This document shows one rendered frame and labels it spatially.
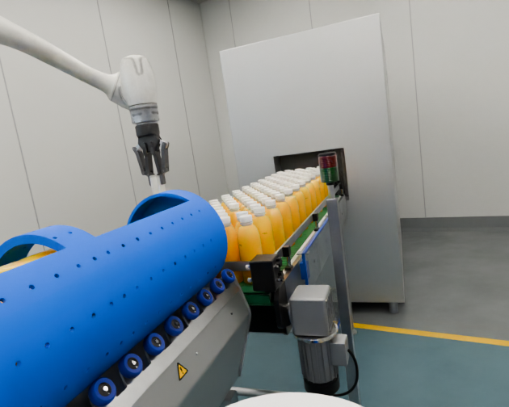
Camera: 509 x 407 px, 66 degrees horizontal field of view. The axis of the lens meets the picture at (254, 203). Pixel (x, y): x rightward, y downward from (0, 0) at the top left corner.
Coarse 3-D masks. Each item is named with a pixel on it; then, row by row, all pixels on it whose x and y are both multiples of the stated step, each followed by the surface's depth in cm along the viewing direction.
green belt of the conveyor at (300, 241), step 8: (320, 216) 204; (312, 224) 188; (304, 232) 177; (304, 240) 163; (296, 248) 153; (248, 288) 119; (248, 296) 117; (256, 296) 116; (264, 296) 116; (272, 296) 122; (256, 304) 118; (264, 304) 117; (272, 304) 118
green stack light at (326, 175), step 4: (324, 168) 133; (328, 168) 132; (332, 168) 132; (336, 168) 133; (320, 172) 135; (324, 172) 133; (328, 172) 132; (332, 172) 132; (336, 172) 133; (320, 176) 135; (324, 176) 133; (328, 176) 132; (332, 176) 132; (336, 176) 133; (324, 180) 134; (328, 180) 133; (332, 180) 133; (336, 180) 133
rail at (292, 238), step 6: (336, 186) 250; (324, 204) 203; (318, 210) 189; (312, 216) 174; (306, 222) 163; (300, 228) 152; (294, 234) 144; (300, 234) 152; (288, 240) 136; (294, 240) 143; (282, 246) 129; (276, 252) 123; (282, 252) 128
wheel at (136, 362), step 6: (126, 354) 72; (132, 354) 72; (120, 360) 70; (126, 360) 71; (132, 360) 72; (138, 360) 72; (120, 366) 70; (126, 366) 70; (132, 366) 71; (138, 366) 72; (120, 372) 70; (126, 372) 69; (132, 372) 70; (138, 372) 71; (132, 378) 70
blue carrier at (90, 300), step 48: (48, 240) 63; (96, 240) 68; (144, 240) 76; (192, 240) 89; (0, 288) 50; (48, 288) 55; (96, 288) 61; (144, 288) 70; (192, 288) 90; (0, 336) 46; (48, 336) 52; (96, 336) 59; (144, 336) 76; (0, 384) 45; (48, 384) 51
